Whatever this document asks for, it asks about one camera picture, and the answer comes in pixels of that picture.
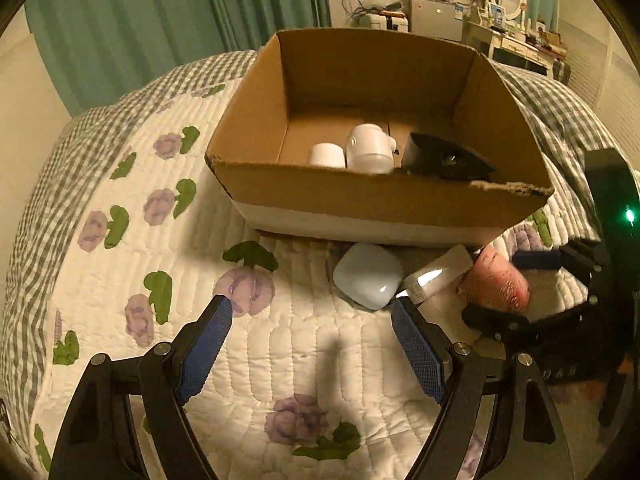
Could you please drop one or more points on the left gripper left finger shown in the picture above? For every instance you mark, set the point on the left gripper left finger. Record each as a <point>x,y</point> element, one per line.
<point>196,348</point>

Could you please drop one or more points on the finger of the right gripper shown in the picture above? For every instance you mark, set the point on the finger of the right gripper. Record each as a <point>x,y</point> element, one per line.
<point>551,260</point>
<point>501,326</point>

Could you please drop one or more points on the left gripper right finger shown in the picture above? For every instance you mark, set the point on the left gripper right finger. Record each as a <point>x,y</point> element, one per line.
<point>425,345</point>

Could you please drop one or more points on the black rectangular box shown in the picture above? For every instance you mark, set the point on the black rectangular box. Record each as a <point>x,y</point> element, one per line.
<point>431,156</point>

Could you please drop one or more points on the white red-capped bottle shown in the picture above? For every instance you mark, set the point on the white red-capped bottle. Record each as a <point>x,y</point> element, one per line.
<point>327,155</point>

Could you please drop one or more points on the light blue earbuds case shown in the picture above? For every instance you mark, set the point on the light blue earbuds case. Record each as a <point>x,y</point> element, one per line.
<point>368,275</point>

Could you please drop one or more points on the white floral quilted mat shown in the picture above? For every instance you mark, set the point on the white floral quilted mat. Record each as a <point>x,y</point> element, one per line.
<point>225,284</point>

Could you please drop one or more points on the grey checkered duvet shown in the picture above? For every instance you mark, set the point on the grey checkered duvet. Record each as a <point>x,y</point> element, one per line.
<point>93,147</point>

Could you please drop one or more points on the white louvered wardrobe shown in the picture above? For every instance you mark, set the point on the white louvered wardrobe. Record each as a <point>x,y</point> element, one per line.
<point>602,72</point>

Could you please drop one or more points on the brown cardboard box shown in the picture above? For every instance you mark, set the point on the brown cardboard box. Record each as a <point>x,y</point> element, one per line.
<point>314,85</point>

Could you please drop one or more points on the white dressing table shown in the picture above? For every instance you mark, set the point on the white dressing table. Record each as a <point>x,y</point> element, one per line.
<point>505,49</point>

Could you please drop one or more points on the grey mini fridge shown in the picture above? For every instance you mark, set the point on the grey mini fridge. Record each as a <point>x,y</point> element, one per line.
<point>430,18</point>

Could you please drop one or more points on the white suitcase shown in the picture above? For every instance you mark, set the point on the white suitcase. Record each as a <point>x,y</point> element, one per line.
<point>396,21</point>

